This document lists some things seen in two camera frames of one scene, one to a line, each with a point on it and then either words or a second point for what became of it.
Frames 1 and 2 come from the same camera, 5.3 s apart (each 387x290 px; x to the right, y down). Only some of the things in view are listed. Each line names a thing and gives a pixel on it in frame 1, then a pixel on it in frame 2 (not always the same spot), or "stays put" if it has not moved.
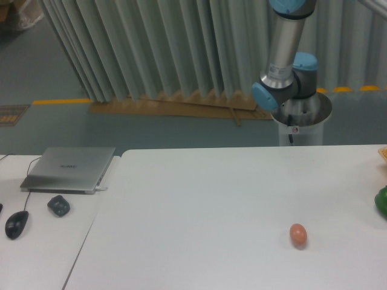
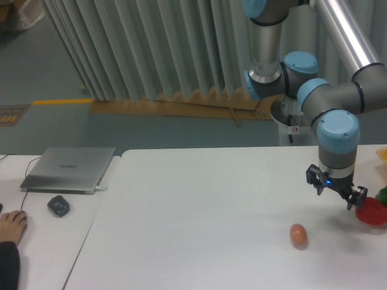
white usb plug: [101, 188] stays put
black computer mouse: [16, 223] -> [25, 228]
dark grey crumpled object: [59, 205] stays put
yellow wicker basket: [383, 151] stays put
